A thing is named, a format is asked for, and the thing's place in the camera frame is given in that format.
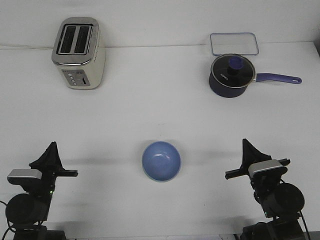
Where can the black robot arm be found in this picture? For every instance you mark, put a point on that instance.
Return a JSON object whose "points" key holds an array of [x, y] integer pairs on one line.
{"points": [[26, 212], [281, 201]]}

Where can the dark blue saucepan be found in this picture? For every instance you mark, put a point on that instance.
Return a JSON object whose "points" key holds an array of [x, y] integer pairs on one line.
{"points": [[228, 92]]}

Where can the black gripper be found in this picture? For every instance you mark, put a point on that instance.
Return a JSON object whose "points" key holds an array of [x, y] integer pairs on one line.
{"points": [[262, 185], [49, 164]]}

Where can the clear container lid blue rim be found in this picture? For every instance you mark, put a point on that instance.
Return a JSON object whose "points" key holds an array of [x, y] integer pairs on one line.
{"points": [[241, 43]]}

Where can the blue bowl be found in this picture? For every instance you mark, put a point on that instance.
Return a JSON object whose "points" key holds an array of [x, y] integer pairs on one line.
{"points": [[161, 161]]}

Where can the glass pot lid blue knob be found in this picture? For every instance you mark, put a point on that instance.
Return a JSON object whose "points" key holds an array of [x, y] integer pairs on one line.
{"points": [[233, 70]]}

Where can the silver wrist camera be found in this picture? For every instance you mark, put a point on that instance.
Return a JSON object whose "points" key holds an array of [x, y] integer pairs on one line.
{"points": [[266, 167], [24, 177]]}

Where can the cream and steel toaster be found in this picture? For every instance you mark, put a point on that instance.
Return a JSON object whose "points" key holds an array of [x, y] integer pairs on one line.
{"points": [[79, 53]]}

